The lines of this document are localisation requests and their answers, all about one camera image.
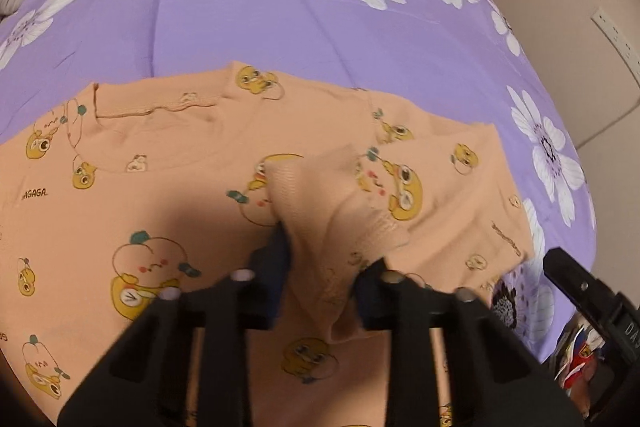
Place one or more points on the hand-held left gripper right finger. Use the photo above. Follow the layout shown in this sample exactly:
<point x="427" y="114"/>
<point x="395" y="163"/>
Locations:
<point x="364" y="294"/>

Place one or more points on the colourful printed cloth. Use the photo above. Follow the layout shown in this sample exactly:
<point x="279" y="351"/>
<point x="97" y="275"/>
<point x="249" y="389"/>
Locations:
<point x="580" y="352"/>

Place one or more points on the orange cartoon print shirt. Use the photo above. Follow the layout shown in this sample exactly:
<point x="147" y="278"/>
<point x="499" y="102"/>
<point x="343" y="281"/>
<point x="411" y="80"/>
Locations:
<point x="165" y="187"/>

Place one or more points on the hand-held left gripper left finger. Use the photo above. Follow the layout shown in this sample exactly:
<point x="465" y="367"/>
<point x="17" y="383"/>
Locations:
<point x="277" y="259"/>

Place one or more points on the white wall power socket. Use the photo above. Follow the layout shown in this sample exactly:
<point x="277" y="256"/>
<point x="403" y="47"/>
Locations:
<point x="616" y="41"/>

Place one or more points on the purple floral blanket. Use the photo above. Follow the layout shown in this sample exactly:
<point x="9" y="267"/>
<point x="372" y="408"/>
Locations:
<point x="260" y="22"/>

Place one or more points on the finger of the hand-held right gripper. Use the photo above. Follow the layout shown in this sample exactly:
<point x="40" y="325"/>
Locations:
<point x="570" y="277"/>

